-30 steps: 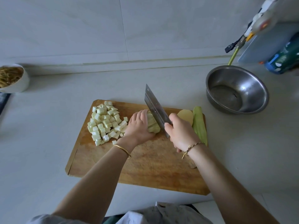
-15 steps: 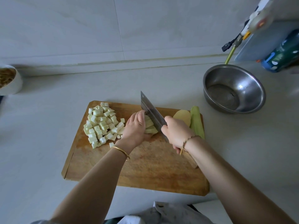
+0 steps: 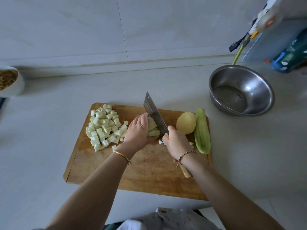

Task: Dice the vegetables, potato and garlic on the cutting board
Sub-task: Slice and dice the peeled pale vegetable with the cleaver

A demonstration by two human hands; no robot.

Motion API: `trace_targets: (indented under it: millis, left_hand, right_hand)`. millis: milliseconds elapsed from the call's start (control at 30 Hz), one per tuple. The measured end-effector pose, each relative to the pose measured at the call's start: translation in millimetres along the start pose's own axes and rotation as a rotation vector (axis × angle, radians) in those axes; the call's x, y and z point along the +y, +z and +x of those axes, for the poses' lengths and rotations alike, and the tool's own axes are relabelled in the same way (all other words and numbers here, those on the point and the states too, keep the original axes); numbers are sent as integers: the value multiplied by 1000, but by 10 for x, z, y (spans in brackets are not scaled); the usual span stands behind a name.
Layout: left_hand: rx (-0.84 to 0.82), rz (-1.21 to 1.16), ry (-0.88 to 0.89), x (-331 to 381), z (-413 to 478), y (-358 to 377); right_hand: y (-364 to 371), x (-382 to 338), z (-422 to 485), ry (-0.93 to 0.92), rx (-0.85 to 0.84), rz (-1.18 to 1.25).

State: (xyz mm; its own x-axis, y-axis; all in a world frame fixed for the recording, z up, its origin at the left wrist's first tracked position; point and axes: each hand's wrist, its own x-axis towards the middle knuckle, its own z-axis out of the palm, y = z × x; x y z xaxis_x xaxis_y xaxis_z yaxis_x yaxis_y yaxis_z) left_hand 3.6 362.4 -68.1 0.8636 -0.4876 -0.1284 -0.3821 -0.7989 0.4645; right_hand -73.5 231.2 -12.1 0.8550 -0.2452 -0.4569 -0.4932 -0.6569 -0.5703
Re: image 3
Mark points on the person's right hand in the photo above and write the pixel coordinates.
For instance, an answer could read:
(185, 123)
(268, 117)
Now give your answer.
(177, 143)

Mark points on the person's left hand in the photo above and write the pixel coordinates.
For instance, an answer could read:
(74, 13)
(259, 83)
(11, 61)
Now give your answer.
(135, 134)

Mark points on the pile of garlic cloves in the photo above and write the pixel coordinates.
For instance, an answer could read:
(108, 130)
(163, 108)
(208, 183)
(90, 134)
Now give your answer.
(191, 144)

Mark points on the pile of white diced vegetable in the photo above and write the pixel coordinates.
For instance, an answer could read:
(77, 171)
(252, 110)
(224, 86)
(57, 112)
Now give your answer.
(152, 128)

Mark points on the peeled yellow potato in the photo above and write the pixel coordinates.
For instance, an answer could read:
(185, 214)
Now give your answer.
(186, 123)

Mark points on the peeled green cucumber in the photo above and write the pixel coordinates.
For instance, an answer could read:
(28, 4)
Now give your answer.
(202, 131)

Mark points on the pale green cabbage vegetable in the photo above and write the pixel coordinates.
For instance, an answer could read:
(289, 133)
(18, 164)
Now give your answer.
(104, 128)

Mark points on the person's left forearm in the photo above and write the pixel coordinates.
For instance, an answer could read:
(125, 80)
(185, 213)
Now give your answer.
(86, 194)

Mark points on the person's right forearm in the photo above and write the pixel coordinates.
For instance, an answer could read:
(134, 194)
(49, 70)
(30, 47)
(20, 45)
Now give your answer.
(230, 196)

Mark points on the gold bangle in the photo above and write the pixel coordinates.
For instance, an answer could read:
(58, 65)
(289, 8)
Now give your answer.
(122, 157)

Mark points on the wooden cutting board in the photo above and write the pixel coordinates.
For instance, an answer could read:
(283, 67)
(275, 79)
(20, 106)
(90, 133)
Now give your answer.
(148, 174)

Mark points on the white patterned garment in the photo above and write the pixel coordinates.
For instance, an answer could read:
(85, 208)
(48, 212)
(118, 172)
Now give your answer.
(168, 221)

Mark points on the dark green trousers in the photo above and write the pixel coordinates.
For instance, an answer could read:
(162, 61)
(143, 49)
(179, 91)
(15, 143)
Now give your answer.
(111, 226)

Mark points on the deep stainless steel bowl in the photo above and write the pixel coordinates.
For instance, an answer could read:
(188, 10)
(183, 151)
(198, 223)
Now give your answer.
(259, 79)

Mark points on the light blue plastic board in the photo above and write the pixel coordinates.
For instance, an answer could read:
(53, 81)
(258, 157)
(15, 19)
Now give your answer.
(266, 43)

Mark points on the white bowl of noodles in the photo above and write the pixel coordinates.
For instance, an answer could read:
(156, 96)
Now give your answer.
(10, 81)

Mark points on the black gas stove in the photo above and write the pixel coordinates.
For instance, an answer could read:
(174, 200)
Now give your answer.
(2, 103)

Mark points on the dark green bottle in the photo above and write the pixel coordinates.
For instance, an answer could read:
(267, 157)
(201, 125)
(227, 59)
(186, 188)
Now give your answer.
(290, 57)

